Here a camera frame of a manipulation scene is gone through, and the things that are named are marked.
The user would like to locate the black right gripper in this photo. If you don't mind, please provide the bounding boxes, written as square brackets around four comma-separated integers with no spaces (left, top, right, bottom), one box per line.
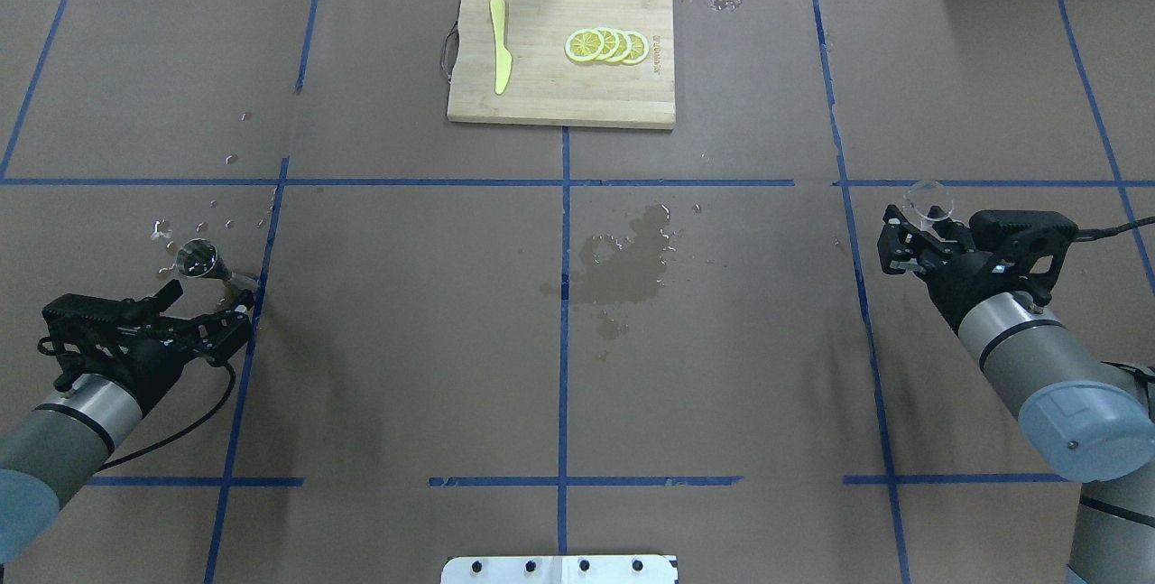
[877,205,1074,332]

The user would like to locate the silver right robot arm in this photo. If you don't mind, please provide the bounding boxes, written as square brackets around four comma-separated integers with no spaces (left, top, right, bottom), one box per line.
[877,204,1154,583]

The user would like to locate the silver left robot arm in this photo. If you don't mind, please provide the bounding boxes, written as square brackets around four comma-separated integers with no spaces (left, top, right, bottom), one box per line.
[1,280,255,562]

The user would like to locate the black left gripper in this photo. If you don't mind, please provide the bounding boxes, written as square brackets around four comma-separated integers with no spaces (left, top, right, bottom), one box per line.
[38,279,254,394]

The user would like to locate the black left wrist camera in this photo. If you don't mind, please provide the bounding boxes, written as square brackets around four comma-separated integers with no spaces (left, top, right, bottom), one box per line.
[42,293,135,329]

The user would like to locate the steel measuring jigger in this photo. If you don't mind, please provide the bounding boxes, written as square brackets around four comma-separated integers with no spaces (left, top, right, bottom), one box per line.
[176,238,259,292]

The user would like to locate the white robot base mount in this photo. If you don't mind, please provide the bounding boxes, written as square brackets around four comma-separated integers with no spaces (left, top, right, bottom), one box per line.
[440,554,679,583]

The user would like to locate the bamboo cutting board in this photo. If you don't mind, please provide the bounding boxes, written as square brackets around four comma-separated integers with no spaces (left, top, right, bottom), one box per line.
[447,0,677,132]

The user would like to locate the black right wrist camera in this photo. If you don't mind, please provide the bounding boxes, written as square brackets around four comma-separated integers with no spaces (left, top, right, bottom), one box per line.
[968,209,1079,252]

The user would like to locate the yellow plastic knife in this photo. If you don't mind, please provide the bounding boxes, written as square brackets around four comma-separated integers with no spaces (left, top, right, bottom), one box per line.
[489,0,513,96]

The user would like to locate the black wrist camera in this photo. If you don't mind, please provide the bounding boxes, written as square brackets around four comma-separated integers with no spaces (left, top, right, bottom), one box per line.
[968,209,1079,252]
[42,293,135,329]

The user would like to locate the clear glass cup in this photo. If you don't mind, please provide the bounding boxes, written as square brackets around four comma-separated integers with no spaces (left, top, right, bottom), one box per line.
[899,181,956,231]

